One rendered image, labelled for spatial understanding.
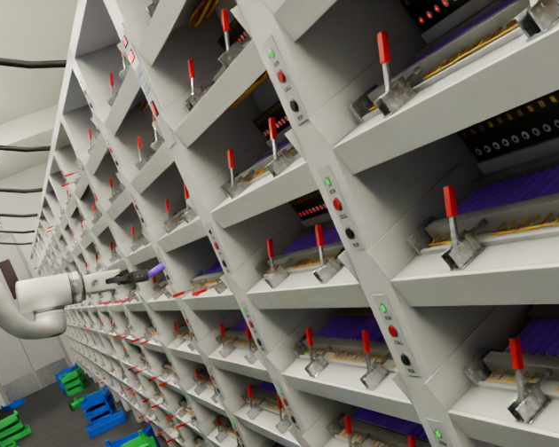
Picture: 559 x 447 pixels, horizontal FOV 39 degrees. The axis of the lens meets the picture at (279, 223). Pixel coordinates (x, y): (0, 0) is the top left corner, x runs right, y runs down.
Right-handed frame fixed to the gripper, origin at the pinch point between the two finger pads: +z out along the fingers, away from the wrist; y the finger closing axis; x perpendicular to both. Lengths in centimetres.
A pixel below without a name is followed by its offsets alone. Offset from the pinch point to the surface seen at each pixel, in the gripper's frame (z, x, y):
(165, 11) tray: 0, -45, -76
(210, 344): 21.1, 23.4, 21.0
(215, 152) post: 12, -23, -49
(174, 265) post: 14.5, -1.9, 21.3
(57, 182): 4, -65, 231
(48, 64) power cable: -9, -74, 46
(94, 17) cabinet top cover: -2, -68, -10
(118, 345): 31, 33, 301
